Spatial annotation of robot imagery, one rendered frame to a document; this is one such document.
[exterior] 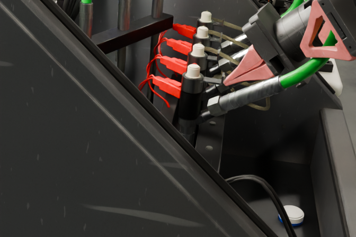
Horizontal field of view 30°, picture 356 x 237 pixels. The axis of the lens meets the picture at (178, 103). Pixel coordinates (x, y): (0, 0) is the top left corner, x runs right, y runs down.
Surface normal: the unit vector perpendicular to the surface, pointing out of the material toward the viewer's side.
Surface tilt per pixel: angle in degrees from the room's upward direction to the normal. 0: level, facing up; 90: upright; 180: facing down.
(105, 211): 90
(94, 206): 90
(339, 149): 0
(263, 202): 0
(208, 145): 0
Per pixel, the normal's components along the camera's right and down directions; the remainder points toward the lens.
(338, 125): 0.09, -0.90
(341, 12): 0.42, -0.32
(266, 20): 0.72, -0.48
